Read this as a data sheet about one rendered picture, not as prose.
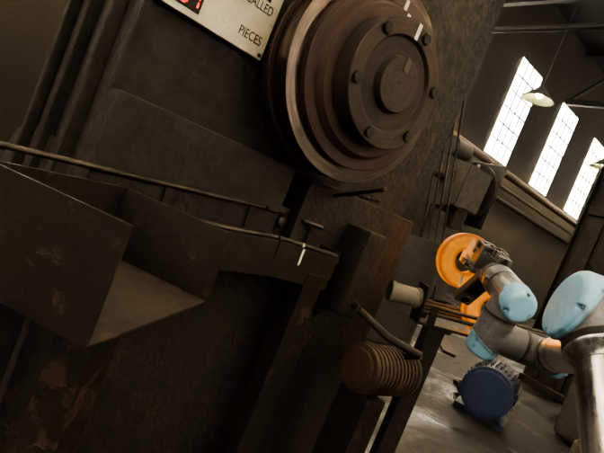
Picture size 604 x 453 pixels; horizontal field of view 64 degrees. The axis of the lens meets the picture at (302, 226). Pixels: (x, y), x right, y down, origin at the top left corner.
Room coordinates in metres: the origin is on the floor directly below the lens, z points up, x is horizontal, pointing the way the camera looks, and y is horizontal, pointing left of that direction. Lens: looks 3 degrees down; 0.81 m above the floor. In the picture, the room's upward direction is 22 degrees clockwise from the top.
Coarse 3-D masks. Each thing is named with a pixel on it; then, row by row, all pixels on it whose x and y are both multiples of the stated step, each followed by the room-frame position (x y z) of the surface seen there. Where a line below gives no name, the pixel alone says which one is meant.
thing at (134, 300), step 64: (0, 192) 0.53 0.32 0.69; (64, 192) 0.66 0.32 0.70; (128, 192) 0.79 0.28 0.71; (0, 256) 0.52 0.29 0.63; (64, 256) 0.50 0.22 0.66; (128, 256) 0.77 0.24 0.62; (192, 256) 0.75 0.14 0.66; (64, 320) 0.49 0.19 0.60; (128, 320) 0.58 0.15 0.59; (64, 384) 0.63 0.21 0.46; (64, 448) 0.65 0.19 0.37
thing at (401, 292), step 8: (392, 280) 1.35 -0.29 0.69; (392, 288) 1.33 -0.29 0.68; (400, 288) 1.33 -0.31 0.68; (408, 288) 1.34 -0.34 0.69; (416, 288) 1.36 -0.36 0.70; (392, 296) 1.32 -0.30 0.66; (400, 296) 1.33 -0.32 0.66; (408, 296) 1.33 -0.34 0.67; (416, 296) 1.33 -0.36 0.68; (408, 304) 1.34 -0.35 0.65; (416, 304) 1.33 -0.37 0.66
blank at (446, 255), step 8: (448, 240) 1.36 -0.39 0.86; (456, 240) 1.35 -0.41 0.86; (464, 240) 1.36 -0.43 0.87; (472, 240) 1.36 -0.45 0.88; (440, 248) 1.36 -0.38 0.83; (448, 248) 1.35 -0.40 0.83; (456, 248) 1.35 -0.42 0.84; (464, 248) 1.36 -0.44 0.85; (440, 256) 1.35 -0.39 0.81; (448, 256) 1.35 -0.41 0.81; (456, 256) 1.36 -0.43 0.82; (440, 264) 1.35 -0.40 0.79; (448, 264) 1.35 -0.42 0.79; (440, 272) 1.36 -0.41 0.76; (448, 272) 1.35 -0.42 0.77; (456, 272) 1.36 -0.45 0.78; (464, 272) 1.36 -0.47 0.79; (448, 280) 1.35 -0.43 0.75; (456, 280) 1.36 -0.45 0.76; (464, 280) 1.36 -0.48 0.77
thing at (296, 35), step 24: (312, 0) 0.99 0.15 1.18; (288, 24) 1.03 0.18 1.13; (312, 24) 1.01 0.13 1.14; (288, 48) 0.99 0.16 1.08; (288, 72) 1.00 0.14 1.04; (288, 96) 1.01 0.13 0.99; (288, 120) 1.03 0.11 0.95; (312, 144) 1.08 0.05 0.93; (336, 168) 1.14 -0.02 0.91; (384, 168) 1.24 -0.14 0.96
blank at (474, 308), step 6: (486, 294) 1.36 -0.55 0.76; (480, 300) 1.36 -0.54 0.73; (462, 306) 1.37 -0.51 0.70; (468, 306) 1.36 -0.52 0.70; (474, 306) 1.36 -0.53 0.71; (480, 306) 1.36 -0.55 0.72; (468, 312) 1.36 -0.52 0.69; (474, 312) 1.36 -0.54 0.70; (462, 318) 1.38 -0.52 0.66; (468, 318) 1.36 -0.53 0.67
